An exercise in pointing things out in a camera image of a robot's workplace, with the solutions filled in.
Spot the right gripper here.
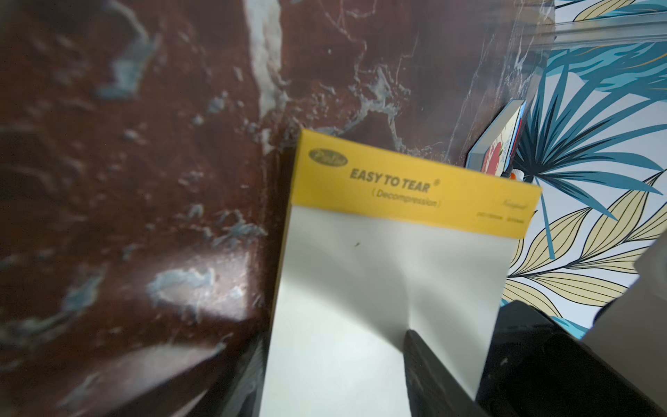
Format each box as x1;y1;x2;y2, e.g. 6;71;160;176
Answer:
476;301;666;417

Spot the red apple memo pad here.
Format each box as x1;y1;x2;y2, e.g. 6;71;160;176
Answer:
465;100;526;177

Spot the yellow top memo pad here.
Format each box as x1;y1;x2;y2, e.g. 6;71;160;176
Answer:
260;130;541;416

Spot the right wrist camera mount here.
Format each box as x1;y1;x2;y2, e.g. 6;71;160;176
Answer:
582;242;666;409

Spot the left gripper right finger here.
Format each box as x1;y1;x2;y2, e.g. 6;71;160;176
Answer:
403;329;487;417

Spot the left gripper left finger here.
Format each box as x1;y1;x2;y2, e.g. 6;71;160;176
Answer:
218;335;267;417

